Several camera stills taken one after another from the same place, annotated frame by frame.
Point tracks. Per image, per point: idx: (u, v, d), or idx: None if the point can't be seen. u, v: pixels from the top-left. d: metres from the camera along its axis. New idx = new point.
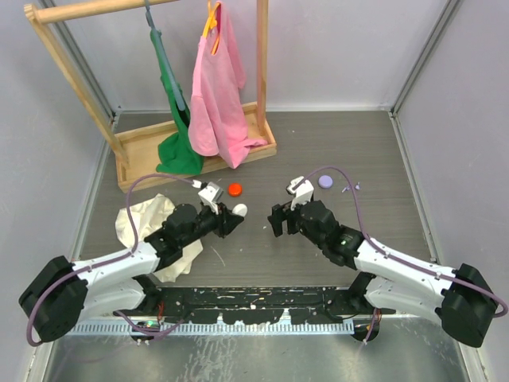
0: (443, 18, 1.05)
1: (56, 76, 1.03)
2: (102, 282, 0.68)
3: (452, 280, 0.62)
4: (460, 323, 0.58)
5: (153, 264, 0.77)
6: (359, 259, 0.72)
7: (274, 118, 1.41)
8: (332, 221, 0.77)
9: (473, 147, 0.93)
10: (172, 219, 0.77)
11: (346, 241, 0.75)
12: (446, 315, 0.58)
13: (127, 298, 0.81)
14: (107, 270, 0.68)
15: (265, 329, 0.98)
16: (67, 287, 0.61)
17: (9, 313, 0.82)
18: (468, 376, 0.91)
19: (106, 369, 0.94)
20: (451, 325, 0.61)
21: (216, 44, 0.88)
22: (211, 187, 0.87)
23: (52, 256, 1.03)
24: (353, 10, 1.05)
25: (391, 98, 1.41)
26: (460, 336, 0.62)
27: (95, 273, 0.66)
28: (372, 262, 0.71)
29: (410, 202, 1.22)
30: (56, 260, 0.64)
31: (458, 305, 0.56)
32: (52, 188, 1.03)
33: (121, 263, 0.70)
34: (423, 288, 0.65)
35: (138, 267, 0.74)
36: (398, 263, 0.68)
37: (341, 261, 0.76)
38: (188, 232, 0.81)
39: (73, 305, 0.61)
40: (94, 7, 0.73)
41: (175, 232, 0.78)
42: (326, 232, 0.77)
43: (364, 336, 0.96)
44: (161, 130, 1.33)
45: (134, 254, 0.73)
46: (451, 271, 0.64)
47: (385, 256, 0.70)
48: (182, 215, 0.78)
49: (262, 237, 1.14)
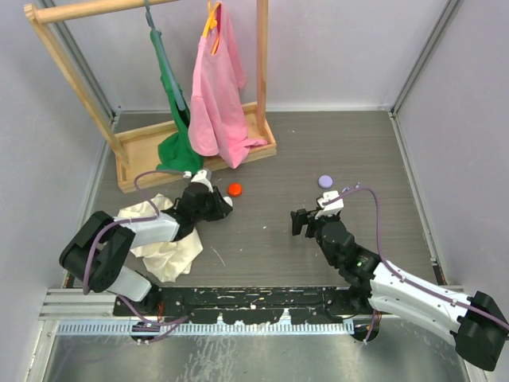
0: (443, 18, 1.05)
1: (56, 76, 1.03)
2: (136, 236, 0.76)
3: (468, 307, 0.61)
4: (476, 349, 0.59)
5: (172, 233, 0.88)
6: (375, 281, 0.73)
7: (274, 118, 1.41)
8: (351, 243, 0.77)
9: (473, 147, 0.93)
10: (188, 191, 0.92)
11: (363, 263, 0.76)
12: (462, 341, 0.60)
13: (139, 282, 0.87)
14: (141, 226, 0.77)
15: (265, 329, 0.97)
16: (118, 232, 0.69)
17: (10, 313, 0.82)
18: (468, 376, 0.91)
19: (106, 368, 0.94)
20: (467, 350, 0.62)
21: (216, 44, 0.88)
22: (200, 170, 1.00)
23: (52, 255, 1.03)
24: (353, 10, 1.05)
25: (391, 98, 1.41)
26: (476, 360, 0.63)
27: (134, 225, 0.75)
28: (387, 284, 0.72)
29: (410, 202, 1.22)
30: (96, 215, 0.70)
31: (474, 332, 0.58)
32: (52, 188, 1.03)
33: (150, 223, 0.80)
34: (439, 314, 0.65)
35: (162, 230, 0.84)
36: (414, 287, 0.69)
37: (357, 282, 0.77)
38: (200, 204, 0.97)
39: (122, 251, 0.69)
40: (94, 8, 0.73)
41: (191, 204, 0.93)
42: (345, 255, 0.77)
43: (364, 336, 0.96)
44: (161, 130, 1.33)
45: (159, 217, 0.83)
46: (466, 298, 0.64)
47: (401, 280, 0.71)
48: (196, 188, 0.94)
49: (262, 237, 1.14)
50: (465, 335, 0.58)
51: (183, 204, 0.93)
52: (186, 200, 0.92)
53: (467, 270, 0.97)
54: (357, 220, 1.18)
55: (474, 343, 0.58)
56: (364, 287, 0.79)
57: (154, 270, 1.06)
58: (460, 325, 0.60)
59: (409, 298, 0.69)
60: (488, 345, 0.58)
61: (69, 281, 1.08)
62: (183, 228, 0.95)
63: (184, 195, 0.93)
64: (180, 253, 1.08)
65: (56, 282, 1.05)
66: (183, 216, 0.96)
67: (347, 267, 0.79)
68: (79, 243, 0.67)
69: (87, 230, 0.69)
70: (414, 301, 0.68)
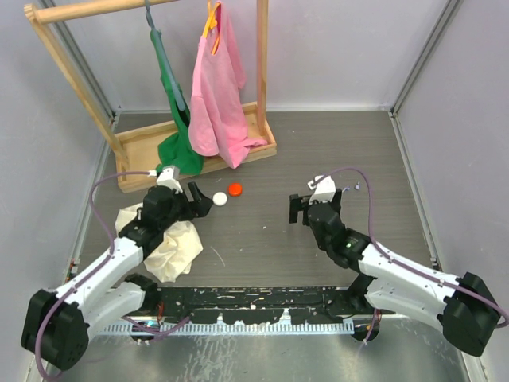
0: (442, 18, 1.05)
1: (55, 76, 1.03)
2: (93, 297, 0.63)
3: (456, 288, 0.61)
4: (460, 331, 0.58)
5: (139, 256, 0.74)
6: (365, 262, 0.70)
7: (274, 118, 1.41)
8: (338, 224, 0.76)
9: (473, 147, 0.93)
10: (148, 199, 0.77)
11: (352, 245, 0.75)
12: (447, 322, 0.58)
13: (127, 301, 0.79)
14: (94, 283, 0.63)
15: (265, 329, 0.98)
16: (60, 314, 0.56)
17: (10, 313, 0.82)
18: (468, 376, 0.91)
19: (106, 368, 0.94)
20: (455, 334, 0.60)
21: (216, 44, 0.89)
22: (166, 168, 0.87)
23: (52, 256, 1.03)
24: (353, 11, 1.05)
25: (391, 98, 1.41)
26: (462, 345, 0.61)
27: (83, 290, 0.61)
28: (376, 266, 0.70)
29: (410, 202, 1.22)
30: (35, 296, 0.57)
31: (460, 313, 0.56)
32: (52, 188, 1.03)
33: (105, 269, 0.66)
34: (426, 296, 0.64)
35: (124, 267, 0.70)
36: (404, 270, 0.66)
37: (346, 264, 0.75)
38: (165, 213, 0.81)
39: (77, 329, 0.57)
40: (94, 7, 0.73)
41: (155, 213, 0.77)
42: (332, 235, 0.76)
43: (364, 336, 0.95)
44: (161, 130, 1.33)
45: (114, 255, 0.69)
46: (454, 279, 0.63)
47: (390, 261, 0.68)
48: (157, 193, 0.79)
49: (262, 237, 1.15)
50: (451, 314, 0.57)
51: (145, 215, 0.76)
52: (148, 210, 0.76)
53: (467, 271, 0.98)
54: (356, 220, 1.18)
55: (460, 325, 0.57)
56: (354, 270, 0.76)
57: (154, 270, 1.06)
58: (447, 304, 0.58)
59: (398, 279, 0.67)
60: (472, 324, 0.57)
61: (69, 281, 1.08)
62: (151, 242, 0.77)
63: (143, 205, 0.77)
64: (180, 253, 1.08)
65: (56, 282, 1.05)
66: (149, 228, 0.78)
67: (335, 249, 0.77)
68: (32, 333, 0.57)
69: (32, 315, 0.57)
70: (404, 281, 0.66)
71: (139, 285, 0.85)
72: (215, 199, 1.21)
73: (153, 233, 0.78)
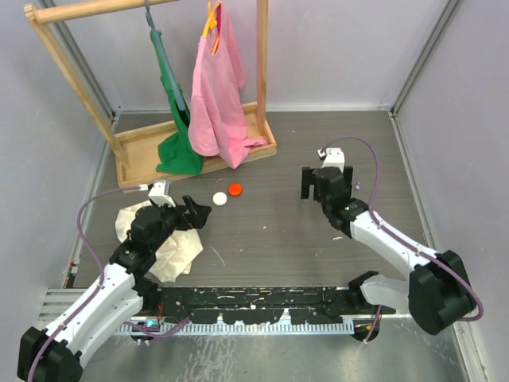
0: (442, 18, 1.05)
1: (55, 76, 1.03)
2: (83, 331, 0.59)
3: (431, 259, 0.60)
4: (424, 301, 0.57)
5: (131, 282, 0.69)
6: (355, 223, 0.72)
7: (274, 118, 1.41)
8: (341, 185, 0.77)
9: (473, 147, 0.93)
10: (137, 224, 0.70)
11: (351, 209, 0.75)
12: (413, 287, 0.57)
13: (124, 312, 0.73)
14: (83, 317, 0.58)
15: (265, 329, 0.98)
16: (49, 353, 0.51)
17: (10, 313, 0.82)
18: (468, 376, 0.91)
19: (106, 368, 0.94)
20: (417, 305, 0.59)
21: (216, 44, 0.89)
22: (158, 181, 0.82)
23: (52, 256, 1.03)
24: (353, 10, 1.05)
25: (391, 98, 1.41)
26: (425, 321, 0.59)
27: (71, 325, 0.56)
28: (364, 229, 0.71)
29: (410, 202, 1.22)
30: (25, 334, 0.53)
31: (425, 280, 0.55)
32: (52, 188, 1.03)
33: (95, 301, 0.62)
34: (402, 263, 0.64)
35: (114, 296, 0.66)
36: (389, 235, 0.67)
37: (339, 225, 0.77)
38: (157, 235, 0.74)
39: (68, 367, 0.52)
40: (94, 8, 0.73)
41: (146, 237, 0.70)
42: (332, 194, 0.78)
43: (364, 337, 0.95)
44: (161, 130, 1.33)
45: (104, 284, 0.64)
46: (433, 252, 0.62)
47: (378, 226, 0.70)
48: (147, 216, 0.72)
49: (262, 237, 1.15)
50: (417, 279, 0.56)
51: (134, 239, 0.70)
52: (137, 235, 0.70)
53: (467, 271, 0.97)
54: None
55: (422, 293, 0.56)
56: (346, 232, 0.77)
57: (154, 270, 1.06)
58: (415, 270, 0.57)
59: (382, 243, 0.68)
60: (437, 296, 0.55)
61: (68, 281, 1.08)
62: (143, 266, 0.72)
63: (132, 228, 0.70)
64: (180, 253, 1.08)
65: (56, 282, 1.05)
66: (139, 253, 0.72)
67: (332, 208, 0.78)
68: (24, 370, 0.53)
69: (23, 352, 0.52)
70: (385, 246, 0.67)
71: (136, 292, 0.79)
72: (215, 199, 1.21)
73: (145, 257, 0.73)
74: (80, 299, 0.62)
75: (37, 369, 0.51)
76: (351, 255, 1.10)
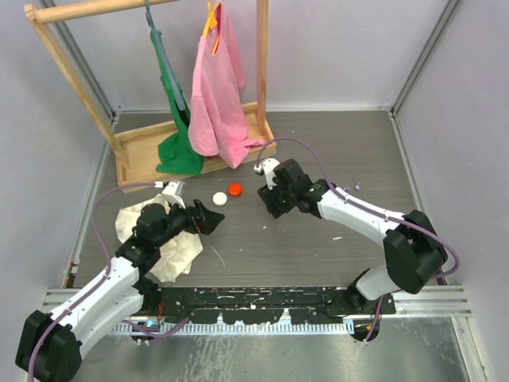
0: (443, 18, 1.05)
1: (56, 76, 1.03)
2: (87, 319, 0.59)
3: (399, 222, 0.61)
4: (399, 263, 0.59)
5: (135, 277, 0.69)
6: (322, 202, 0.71)
7: (274, 118, 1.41)
8: (299, 171, 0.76)
9: (472, 147, 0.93)
10: (141, 220, 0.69)
11: (313, 189, 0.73)
12: (386, 252, 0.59)
13: (124, 308, 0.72)
14: (88, 304, 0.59)
15: (265, 329, 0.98)
16: (54, 337, 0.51)
17: (10, 313, 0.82)
18: (468, 376, 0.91)
19: (106, 369, 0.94)
20: (395, 271, 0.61)
21: (216, 44, 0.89)
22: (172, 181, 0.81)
23: (52, 256, 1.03)
24: (353, 10, 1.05)
25: (391, 98, 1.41)
26: (404, 286, 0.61)
27: (77, 312, 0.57)
28: (332, 207, 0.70)
29: (410, 202, 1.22)
30: (29, 317, 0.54)
31: (398, 242, 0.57)
32: (52, 188, 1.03)
33: (99, 291, 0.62)
34: (373, 231, 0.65)
35: (118, 288, 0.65)
36: (356, 208, 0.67)
37: (307, 208, 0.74)
38: (162, 234, 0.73)
39: (71, 351, 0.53)
40: (94, 8, 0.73)
41: (151, 234, 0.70)
42: (293, 181, 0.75)
43: (364, 336, 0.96)
44: (161, 130, 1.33)
45: (110, 275, 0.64)
46: (400, 215, 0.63)
47: (344, 201, 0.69)
48: (151, 213, 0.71)
49: (262, 237, 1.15)
50: (390, 243, 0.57)
51: (141, 235, 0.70)
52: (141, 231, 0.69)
53: (468, 272, 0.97)
54: None
55: (398, 255, 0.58)
56: (314, 213, 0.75)
57: (154, 270, 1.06)
58: (388, 235, 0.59)
59: (351, 217, 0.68)
60: (411, 259, 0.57)
61: (68, 281, 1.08)
62: (147, 260, 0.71)
63: (137, 225, 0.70)
64: (180, 253, 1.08)
65: (56, 282, 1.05)
66: (145, 248, 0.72)
67: (296, 194, 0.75)
68: (25, 354, 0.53)
69: (25, 337, 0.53)
70: (354, 219, 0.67)
71: (137, 289, 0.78)
72: (215, 199, 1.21)
73: (151, 253, 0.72)
74: (86, 287, 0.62)
75: (38, 357, 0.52)
76: (351, 255, 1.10)
